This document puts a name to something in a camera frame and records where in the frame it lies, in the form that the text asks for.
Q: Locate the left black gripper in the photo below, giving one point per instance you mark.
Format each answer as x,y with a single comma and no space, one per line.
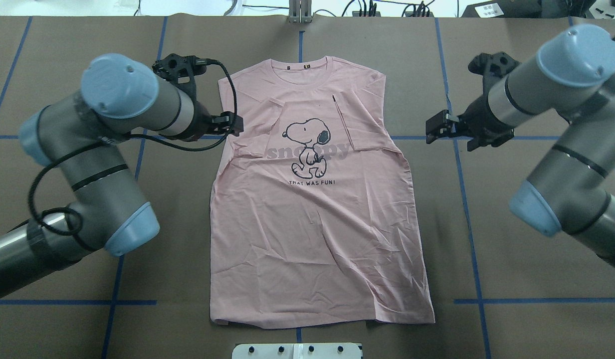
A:
202,118

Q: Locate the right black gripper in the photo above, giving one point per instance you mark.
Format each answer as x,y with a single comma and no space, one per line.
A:
477,115

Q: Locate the pink Snoopy t-shirt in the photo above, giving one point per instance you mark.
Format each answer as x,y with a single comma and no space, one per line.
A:
312,211

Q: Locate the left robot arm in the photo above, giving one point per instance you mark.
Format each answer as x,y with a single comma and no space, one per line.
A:
86,198

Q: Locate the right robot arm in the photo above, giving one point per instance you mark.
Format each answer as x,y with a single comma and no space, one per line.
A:
574,75

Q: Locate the black box with label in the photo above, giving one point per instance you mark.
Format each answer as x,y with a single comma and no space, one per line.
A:
503,9

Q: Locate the black power strip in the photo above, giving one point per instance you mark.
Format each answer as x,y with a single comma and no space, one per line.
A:
394,10

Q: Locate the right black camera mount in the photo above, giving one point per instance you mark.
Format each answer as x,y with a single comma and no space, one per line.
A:
492,68

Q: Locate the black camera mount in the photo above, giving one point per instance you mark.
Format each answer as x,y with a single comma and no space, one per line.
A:
492,68
180,71

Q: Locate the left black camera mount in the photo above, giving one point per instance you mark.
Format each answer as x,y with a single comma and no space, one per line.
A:
180,71

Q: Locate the aluminium frame post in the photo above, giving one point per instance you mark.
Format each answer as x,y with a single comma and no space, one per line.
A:
300,11

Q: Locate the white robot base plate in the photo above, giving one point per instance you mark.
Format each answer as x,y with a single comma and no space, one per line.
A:
336,350

